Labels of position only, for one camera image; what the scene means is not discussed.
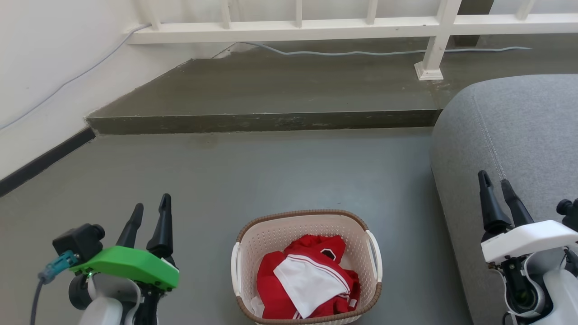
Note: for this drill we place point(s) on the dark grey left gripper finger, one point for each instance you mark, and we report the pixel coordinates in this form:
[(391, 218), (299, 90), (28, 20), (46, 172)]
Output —
[(131, 228), (163, 230)]

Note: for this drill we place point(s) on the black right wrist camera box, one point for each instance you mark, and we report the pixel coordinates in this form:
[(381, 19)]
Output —
[(570, 212)]

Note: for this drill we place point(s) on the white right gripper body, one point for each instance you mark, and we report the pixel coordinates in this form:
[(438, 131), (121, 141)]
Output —
[(526, 241)]

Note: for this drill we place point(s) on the red garment with white stripes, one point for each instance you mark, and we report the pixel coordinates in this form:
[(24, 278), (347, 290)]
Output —
[(271, 275)]

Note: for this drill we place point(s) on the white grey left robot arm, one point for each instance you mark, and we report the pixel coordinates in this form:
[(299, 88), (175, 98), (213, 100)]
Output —
[(106, 307)]

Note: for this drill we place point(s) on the black wall baseboard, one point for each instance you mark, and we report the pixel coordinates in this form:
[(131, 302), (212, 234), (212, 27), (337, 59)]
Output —
[(40, 162)]

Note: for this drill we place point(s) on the cream perforated plastic laundry basket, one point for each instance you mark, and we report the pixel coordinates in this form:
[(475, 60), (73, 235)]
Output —
[(253, 253)]

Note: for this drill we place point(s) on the white railing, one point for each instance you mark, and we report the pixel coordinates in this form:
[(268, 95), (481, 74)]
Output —
[(289, 30)]

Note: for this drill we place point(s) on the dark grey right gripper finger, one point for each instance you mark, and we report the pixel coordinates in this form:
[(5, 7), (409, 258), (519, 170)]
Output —
[(517, 207), (490, 210)]

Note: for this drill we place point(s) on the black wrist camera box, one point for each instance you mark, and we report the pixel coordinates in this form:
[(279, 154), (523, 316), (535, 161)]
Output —
[(79, 241), (570, 212)]

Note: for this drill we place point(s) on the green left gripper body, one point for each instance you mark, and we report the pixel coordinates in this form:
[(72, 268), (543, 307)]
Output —
[(131, 266)]

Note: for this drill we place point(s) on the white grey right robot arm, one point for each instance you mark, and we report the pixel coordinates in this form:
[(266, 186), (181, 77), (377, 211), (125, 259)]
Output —
[(562, 293)]

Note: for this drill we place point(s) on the grey fabric sofa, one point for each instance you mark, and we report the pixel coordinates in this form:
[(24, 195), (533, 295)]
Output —
[(510, 131)]

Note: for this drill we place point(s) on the grey concrete raised step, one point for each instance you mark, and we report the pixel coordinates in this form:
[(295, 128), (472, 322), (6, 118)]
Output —
[(280, 85)]

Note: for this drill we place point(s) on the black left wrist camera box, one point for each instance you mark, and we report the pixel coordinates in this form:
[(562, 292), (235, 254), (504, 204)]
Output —
[(79, 241)]

